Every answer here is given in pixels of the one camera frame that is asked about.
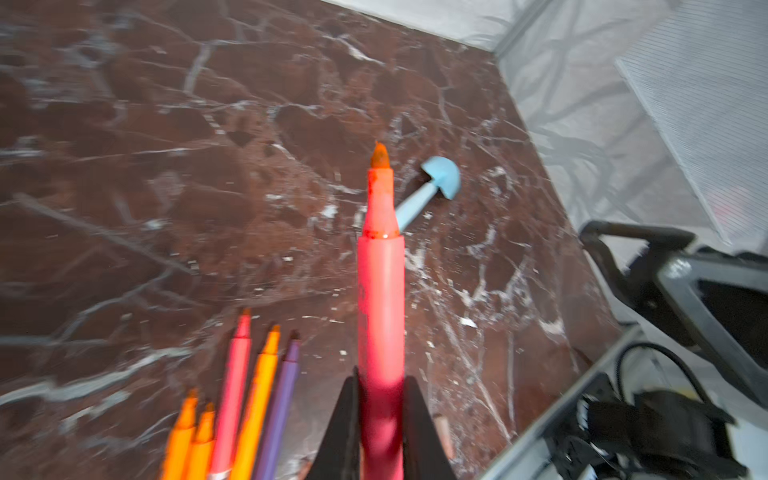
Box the orange marker pen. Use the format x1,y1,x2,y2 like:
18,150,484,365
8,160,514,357
230,325,281,480

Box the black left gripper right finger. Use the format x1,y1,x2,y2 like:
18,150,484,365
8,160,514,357
403,376,457,480

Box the short orange highlighter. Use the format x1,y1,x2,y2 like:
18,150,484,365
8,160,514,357
159,389,198,480
183,403,215,480

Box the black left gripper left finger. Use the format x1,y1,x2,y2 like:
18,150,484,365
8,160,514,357
305,367,361,480

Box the magenta marker pen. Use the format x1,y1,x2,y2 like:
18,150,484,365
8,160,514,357
207,308,251,479

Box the purple marker pen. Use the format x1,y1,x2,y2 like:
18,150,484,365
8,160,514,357
252,331,301,480

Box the aluminium cage frame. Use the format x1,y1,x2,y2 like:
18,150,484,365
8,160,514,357
479,0,661,480

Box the brown pen cap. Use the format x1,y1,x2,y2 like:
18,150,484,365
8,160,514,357
433,414,455,460

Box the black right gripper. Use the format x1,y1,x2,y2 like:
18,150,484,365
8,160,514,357
579,221,767,407

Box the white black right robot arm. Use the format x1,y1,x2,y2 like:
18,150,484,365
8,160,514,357
544,220,767,479

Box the light blue toy shovel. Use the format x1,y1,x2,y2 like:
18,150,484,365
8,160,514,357
395,156,461,232

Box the pink highlighter pen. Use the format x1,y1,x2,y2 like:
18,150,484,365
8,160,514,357
357,142,405,479

